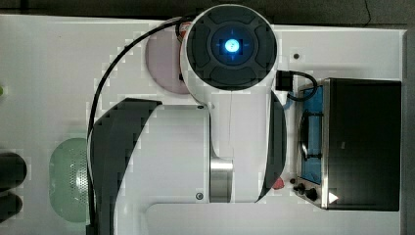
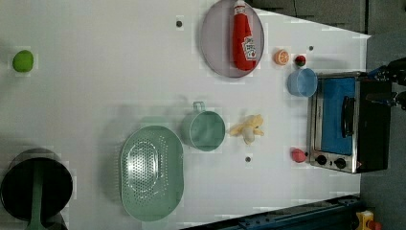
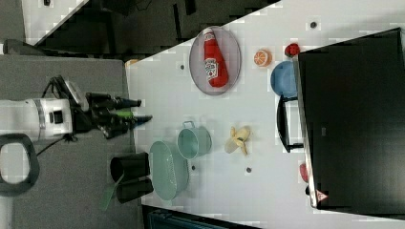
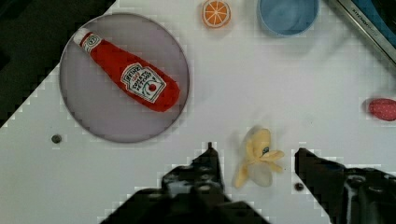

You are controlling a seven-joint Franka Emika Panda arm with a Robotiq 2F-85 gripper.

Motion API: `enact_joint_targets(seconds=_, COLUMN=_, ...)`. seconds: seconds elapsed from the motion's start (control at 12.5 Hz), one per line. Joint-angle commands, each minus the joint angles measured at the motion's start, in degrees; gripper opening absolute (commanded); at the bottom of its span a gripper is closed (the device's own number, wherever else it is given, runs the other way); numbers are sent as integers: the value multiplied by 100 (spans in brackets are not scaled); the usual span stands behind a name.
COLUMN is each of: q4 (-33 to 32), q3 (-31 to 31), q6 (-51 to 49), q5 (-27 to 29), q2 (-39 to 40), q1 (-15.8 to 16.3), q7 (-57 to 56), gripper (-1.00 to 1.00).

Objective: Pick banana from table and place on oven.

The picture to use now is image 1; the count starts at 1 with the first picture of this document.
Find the green perforated colander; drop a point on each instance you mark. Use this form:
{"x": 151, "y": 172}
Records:
{"x": 68, "y": 184}

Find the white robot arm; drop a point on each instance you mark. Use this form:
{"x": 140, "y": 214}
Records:
{"x": 229, "y": 146}

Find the pink red fruit toy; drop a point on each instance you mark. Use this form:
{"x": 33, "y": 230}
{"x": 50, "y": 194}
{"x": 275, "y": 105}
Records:
{"x": 279, "y": 184}

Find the black toaster oven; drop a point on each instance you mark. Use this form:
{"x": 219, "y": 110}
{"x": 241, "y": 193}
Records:
{"x": 349, "y": 145}

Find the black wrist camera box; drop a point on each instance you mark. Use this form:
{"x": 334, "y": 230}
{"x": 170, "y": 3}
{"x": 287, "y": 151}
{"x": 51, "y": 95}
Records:
{"x": 284, "y": 80}

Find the red ketchup bottle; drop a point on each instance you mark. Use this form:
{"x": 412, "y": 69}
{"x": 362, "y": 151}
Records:
{"x": 181, "y": 30}

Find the black pot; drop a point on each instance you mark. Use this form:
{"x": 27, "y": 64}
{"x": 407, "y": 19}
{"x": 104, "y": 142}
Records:
{"x": 13, "y": 171}

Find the purple round plate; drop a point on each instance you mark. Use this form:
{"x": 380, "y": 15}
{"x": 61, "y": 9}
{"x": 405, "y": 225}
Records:
{"x": 162, "y": 60}

